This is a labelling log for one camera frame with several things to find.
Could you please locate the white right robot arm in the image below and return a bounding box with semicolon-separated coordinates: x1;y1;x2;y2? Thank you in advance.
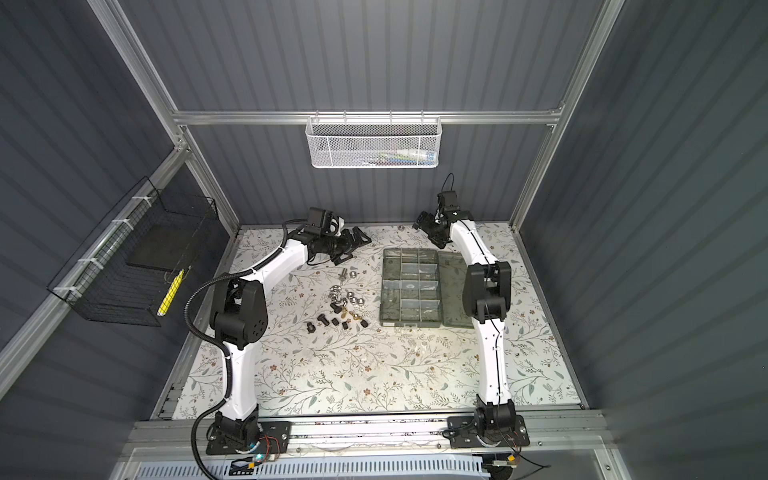
414;212;514;410

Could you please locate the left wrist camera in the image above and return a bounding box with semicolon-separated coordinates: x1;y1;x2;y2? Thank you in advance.
305;207;339;235

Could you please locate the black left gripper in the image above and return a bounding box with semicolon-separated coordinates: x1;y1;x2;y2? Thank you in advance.
319;225;369;264

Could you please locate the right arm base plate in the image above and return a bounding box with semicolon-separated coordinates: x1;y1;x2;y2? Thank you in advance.
441;415;531;450

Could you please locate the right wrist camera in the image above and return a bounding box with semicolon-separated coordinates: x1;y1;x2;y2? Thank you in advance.
437;190;460;212

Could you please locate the black wire basket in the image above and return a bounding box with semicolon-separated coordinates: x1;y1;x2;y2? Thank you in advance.
48;178;219;327

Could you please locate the shiny silver nut pair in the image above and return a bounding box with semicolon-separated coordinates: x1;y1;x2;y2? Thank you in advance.
346;291;366;305

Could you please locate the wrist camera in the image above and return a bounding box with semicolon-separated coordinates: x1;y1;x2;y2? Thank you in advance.
305;207;339;235
437;190;460;212

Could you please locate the black corrugated cable hose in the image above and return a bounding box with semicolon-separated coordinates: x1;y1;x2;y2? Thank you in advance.
182;269;253;480

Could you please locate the aluminium front rail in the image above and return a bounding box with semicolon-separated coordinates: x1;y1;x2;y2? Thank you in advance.
119;409;616;461

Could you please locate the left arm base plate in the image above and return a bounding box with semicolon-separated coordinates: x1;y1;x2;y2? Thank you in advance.
205;417;293;456

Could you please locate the white wire mesh basket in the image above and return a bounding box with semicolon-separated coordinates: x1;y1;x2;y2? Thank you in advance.
305;115;443;169

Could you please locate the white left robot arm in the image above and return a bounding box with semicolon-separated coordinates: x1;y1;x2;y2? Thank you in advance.
209;227;372;421

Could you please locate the translucent green organizer box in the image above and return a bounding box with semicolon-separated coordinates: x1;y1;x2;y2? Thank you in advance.
379;248;473;329

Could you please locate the yellow marker pen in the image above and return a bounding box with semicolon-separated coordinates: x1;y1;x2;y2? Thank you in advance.
156;269;185;317

